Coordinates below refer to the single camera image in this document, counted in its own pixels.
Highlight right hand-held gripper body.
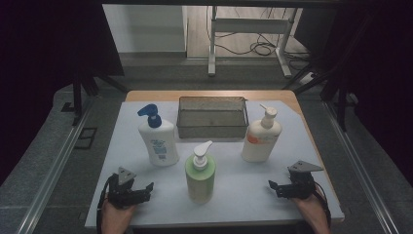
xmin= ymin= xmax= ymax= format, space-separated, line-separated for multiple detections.
xmin=284 ymin=160 xmax=324 ymax=200

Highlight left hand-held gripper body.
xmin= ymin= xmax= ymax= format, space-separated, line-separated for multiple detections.
xmin=106 ymin=166 xmax=144 ymax=210

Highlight cream bottle with orange label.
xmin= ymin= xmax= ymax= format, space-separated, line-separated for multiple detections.
xmin=241 ymin=103 xmax=283 ymax=164

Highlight white bottle with blue pump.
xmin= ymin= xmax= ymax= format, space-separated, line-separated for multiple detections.
xmin=136 ymin=102 xmax=180 ymax=168

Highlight green bottle with white pump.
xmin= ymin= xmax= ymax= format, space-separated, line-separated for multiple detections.
xmin=184 ymin=139 xmax=217 ymax=205

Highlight dark wire mesh basket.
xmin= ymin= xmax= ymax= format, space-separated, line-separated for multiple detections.
xmin=175 ymin=96 xmax=250 ymax=140

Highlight person's left hand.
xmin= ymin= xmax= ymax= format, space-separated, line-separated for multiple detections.
xmin=101 ymin=198 xmax=138 ymax=229

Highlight person's right hand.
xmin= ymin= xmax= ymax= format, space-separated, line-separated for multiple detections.
xmin=291 ymin=190 xmax=326 ymax=226

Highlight white table mat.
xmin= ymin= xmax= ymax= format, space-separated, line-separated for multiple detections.
xmin=85 ymin=99 xmax=345 ymax=229

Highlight black metal stand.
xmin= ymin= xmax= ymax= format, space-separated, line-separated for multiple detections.
xmin=60 ymin=64 xmax=129 ymax=128
xmin=282 ymin=19 xmax=371 ymax=133

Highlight white power strip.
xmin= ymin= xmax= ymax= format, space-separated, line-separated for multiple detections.
xmin=299 ymin=71 xmax=318 ymax=87

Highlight black curtain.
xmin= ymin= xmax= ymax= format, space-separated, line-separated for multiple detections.
xmin=293 ymin=0 xmax=413 ymax=188
xmin=0 ymin=0 xmax=125 ymax=184

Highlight white cabinet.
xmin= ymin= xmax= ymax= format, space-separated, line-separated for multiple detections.
xmin=101 ymin=3 xmax=189 ymax=55

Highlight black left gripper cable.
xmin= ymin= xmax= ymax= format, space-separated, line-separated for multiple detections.
xmin=95 ymin=174 xmax=119 ymax=234

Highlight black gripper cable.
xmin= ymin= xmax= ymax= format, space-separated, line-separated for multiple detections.
xmin=312 ymin=180 xmax=333 ymax=228
xmin=95 ymin=174 xmax=119 ymax=234

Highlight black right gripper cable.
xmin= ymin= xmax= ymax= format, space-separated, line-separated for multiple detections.
xmin=312 ymin=180 xmax=333 ymax=228

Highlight aluminium rail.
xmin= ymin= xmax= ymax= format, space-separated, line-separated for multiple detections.
xmin=15 ymin=97 xmax=95 ymax=234
xmin=321 ymin=100 xmax=401 ymax=234

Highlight black floor cables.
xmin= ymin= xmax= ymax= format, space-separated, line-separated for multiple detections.
xmin=213 ymin=6 xmax=311 ymax=71

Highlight white metal desk frame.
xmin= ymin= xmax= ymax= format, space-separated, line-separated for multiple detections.
xmin=207 ymin=5 xmax=298 ymax=79

